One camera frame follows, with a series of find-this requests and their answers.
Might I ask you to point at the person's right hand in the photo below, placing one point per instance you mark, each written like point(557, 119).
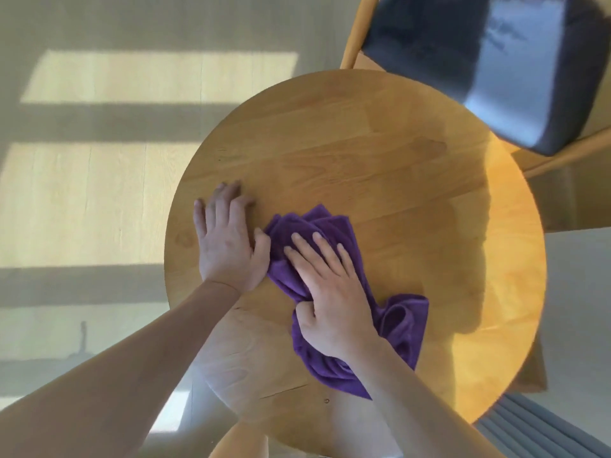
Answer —
point(334, 305)

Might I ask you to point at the person's left hand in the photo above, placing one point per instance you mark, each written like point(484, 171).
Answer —
point(229, 248)

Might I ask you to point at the purple microfibre cloth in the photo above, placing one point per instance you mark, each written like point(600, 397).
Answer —
point(401, 324)

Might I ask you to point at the wooden chair with black seat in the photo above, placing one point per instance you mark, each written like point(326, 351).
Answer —
point(501, 66)

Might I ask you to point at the person's right forearm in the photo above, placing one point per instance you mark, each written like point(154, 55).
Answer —
point(420, 405)

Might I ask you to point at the person's left forearm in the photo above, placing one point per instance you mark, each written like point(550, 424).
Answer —
point(110, 376)

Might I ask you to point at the person's left leg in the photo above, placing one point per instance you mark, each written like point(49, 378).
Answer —
point(238, 443)

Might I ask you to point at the round wooden table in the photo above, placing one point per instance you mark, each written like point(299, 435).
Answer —
point(382, 162)

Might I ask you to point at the grey pleated curtain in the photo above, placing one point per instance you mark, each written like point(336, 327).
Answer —
point(534, 429)

